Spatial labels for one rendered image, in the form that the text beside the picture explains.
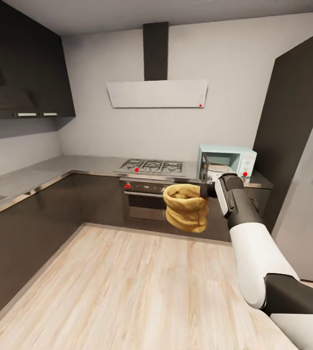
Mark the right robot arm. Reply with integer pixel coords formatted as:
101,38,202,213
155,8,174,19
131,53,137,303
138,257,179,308
200,173,313,350

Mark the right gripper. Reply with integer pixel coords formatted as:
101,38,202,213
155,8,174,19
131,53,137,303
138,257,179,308
200,184,217,198

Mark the microwave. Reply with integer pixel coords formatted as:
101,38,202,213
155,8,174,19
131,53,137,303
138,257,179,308
197,144,257,184

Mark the popcorn bag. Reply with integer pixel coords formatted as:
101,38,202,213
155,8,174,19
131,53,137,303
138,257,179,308
163,184,209,233

